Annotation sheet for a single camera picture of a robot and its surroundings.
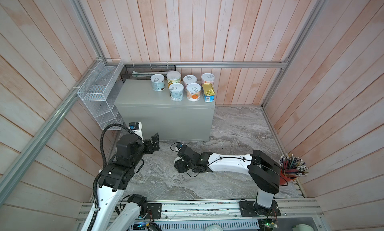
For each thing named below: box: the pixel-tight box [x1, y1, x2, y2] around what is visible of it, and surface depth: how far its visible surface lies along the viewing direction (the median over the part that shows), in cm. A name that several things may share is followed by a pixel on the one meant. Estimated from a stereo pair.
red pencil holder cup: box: [279, 153, 310, 185], surface depth 76 cm
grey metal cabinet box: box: [114, 79, 216, 141], surface depth 80 cm
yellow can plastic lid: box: [166, 70, 181, 84], surface depth 78 cm
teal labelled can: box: [169, 82, 184, 102], surface depth 75 cm
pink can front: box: [201, 73, 215, 86], surface depth 80 cm
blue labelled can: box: [150, 73, 166, 92], surface depth 80 cm
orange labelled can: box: [186, 82, 202, 102], surface depth 75 cm
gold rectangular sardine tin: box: [202, 83, 216, 103], surface depth 74 cm
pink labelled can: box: [183, 74, 198, 86], surface depth 80 cm
